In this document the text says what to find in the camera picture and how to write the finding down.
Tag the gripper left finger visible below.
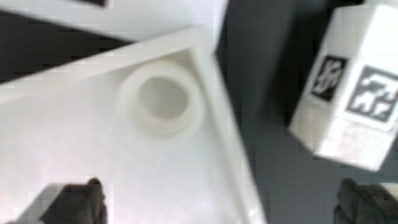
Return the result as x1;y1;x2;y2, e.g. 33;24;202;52
15;178;108;224

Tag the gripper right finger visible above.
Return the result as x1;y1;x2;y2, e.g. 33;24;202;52
333;179;398;224

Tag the white table leg with tag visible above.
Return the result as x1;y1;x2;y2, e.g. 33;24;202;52
289;0;398;171

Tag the white square table top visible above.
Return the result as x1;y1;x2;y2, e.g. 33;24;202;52
0;27;266;224

